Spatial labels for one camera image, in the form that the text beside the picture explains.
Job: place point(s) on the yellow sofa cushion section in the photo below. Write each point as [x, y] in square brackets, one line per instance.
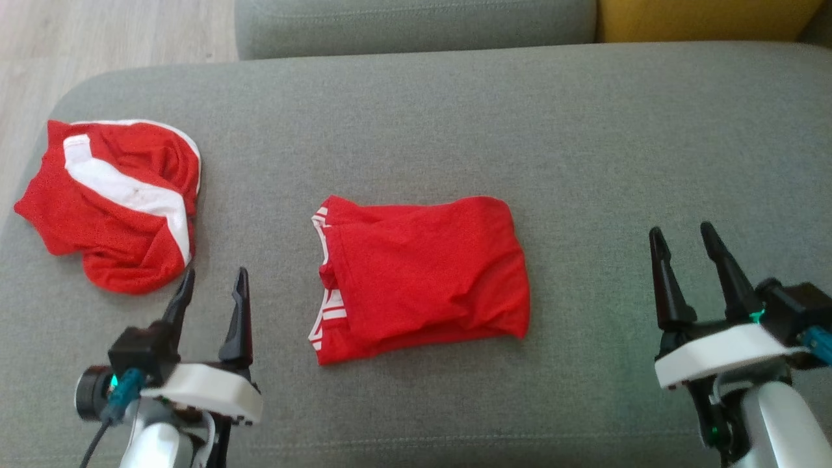
[702, 19]

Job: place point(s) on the red white-sleeved sports shirt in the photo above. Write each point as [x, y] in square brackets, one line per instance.
[429, 273]

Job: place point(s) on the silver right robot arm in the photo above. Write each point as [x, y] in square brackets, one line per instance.
[780, 429]

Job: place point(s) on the grey sofa cushion section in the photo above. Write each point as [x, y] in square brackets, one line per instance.
[416, 26]

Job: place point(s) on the large grey sofa seat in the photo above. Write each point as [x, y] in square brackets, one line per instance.
[585, 162]

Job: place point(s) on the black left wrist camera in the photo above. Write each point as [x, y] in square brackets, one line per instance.
[140, 348]

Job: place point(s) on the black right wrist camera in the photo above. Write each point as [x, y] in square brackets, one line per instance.
[799, 305]

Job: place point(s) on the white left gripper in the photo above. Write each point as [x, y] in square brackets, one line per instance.
[208, 393]

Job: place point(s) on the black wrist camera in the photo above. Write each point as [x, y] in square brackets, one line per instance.
[140, 348]
[799, 305]

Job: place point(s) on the red white-striped sports shorts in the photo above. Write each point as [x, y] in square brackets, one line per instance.
[117, 260]

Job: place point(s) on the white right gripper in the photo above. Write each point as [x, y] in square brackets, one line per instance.
[721, 354]

